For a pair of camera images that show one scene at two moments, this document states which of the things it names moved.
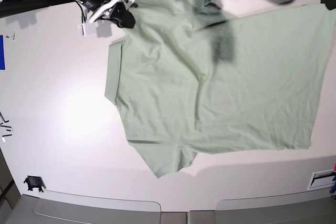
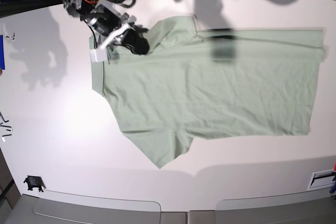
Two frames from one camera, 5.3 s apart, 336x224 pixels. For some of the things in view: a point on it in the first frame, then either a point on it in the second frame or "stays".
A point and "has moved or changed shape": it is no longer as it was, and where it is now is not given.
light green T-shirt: [189, 78] has moved or changed shape
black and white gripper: [125, 19] to [109, 22]
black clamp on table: [34, 181] stays
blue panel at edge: [2, 61] stays
